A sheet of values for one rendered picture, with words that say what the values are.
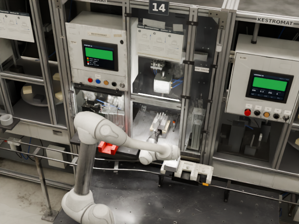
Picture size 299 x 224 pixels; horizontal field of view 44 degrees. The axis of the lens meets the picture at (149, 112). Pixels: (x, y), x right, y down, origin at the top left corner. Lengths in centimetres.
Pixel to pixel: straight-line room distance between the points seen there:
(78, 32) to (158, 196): 131
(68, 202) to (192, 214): 87
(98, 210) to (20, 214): 146
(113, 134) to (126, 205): 80
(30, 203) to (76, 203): 137
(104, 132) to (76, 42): 75
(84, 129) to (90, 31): 67
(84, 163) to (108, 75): 65
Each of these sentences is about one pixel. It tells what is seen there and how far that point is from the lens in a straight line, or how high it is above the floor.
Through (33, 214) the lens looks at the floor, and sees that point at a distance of 371.
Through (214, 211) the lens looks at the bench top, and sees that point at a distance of 278.
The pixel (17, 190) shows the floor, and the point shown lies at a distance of 395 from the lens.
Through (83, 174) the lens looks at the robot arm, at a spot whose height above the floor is 112.
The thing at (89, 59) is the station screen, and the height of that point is 160.
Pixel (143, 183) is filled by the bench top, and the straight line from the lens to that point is 290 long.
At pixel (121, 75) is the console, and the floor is 150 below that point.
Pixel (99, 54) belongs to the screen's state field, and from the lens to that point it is 252.
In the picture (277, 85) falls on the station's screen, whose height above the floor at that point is 163.
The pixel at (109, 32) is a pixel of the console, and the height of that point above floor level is 180.
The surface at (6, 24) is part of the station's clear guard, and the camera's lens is 284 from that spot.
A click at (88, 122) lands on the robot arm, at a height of 148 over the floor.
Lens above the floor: 283
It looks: 37 degrees down
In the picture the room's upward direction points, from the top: 1 degrees clockwise
